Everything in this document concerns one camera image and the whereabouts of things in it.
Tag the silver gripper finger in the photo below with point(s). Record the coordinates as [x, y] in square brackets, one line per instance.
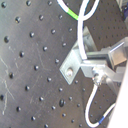
[114, 55]
[101, 73]

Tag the black perforated breadboard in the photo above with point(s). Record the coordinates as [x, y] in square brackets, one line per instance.
[35, 38]

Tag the metal angle bracket clip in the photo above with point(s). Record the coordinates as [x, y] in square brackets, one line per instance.
[72, 62]

